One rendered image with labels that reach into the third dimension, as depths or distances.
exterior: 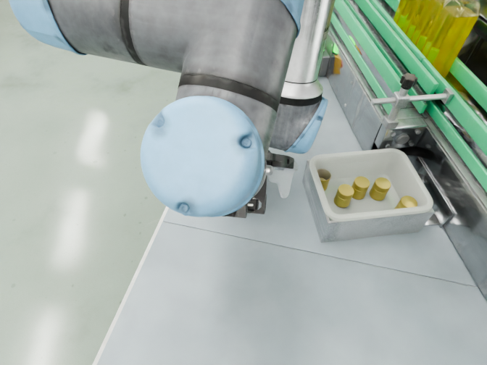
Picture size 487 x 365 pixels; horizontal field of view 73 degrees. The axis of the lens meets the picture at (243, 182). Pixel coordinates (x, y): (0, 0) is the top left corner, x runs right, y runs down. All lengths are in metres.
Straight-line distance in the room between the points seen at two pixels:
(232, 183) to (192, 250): 0.53
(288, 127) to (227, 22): 0.40
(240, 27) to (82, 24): 0.12
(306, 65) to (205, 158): 0.42
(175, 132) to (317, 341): 0.52
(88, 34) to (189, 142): 0.13
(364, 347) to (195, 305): 0.31
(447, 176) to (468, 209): 0.08
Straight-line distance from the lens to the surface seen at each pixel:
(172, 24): 0.25
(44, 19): 0.31
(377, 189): 0.78
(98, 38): 0.28
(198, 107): 0.20
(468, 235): 0.79
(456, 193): 0.80
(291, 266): 0.70
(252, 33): 0.23
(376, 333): 0.69
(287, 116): 0.60
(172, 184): 0.20
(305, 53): 0.58
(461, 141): 0.81
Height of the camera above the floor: 1.38
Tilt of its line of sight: 51 degrees down
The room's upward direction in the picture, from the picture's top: straight up
